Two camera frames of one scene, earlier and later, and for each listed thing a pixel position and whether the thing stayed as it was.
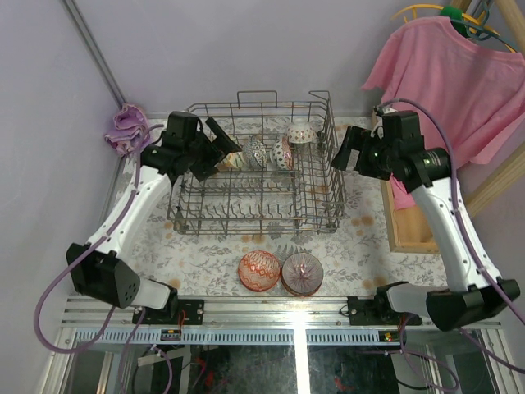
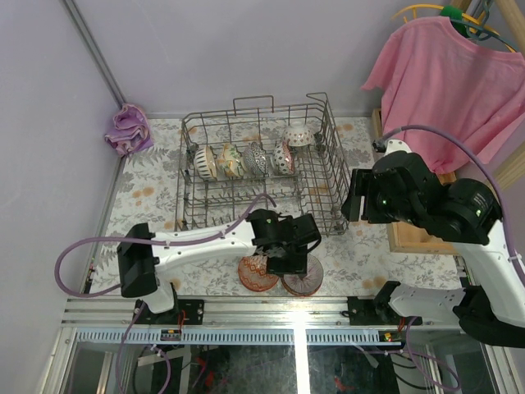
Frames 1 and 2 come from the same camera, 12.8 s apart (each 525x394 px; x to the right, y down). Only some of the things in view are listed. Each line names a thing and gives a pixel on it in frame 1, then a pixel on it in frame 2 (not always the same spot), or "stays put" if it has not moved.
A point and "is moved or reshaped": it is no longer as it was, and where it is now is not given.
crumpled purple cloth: (131, 132) stays put
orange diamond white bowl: (301, 132) is moved or reshaped
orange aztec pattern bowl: (258, 270) stays put
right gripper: (353, 140) → (363, 182)
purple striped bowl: (302, 273) stays put
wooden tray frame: (406, 230) stays put
